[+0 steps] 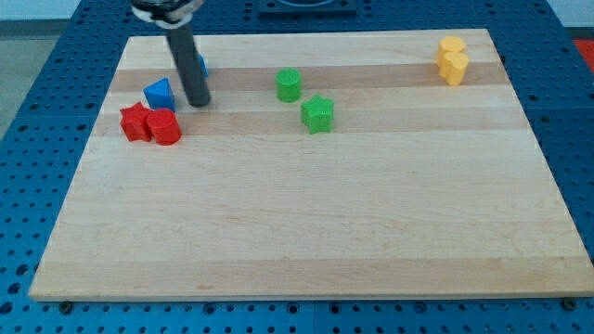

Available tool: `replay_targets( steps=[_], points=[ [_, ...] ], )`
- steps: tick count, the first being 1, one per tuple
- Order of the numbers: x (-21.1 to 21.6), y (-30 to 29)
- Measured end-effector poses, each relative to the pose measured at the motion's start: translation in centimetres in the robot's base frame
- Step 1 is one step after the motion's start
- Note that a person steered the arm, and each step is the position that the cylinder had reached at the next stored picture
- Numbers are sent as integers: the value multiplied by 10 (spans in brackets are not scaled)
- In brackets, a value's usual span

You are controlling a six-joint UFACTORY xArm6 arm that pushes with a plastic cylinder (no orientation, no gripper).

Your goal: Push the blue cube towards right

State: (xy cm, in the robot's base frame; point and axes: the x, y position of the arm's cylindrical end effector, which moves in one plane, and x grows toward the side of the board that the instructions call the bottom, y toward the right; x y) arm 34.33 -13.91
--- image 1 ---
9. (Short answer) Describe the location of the blue cube block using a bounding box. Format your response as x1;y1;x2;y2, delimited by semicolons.
198;54;209;78

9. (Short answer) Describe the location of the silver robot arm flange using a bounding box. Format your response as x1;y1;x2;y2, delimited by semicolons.
130;0;204;30

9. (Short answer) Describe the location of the green star block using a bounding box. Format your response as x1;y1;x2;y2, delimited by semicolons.
301;95;334;135

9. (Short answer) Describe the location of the green cylinder block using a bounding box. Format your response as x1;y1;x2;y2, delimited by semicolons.
275;68;302;103

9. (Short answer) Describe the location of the light wooden board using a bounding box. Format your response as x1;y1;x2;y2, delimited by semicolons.
29;29;593;302

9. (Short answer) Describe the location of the red cylinder block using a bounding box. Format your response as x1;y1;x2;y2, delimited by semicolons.
147;109;182;146

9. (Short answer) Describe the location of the blue triangular prism block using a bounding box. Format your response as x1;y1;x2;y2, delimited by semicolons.
143;78;176;112

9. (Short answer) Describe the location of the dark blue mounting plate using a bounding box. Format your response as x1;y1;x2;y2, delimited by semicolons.
254;0;358;17

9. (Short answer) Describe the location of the red star block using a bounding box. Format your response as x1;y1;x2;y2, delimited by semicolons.
120;102;152;142

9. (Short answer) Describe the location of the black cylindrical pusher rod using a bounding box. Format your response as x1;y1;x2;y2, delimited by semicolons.
165;24;211;108

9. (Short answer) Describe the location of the yellow heart block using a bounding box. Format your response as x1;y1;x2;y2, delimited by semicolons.
439;52;470;86

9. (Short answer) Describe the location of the yellow hexagon block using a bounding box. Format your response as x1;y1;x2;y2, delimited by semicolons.
436;35;467;67

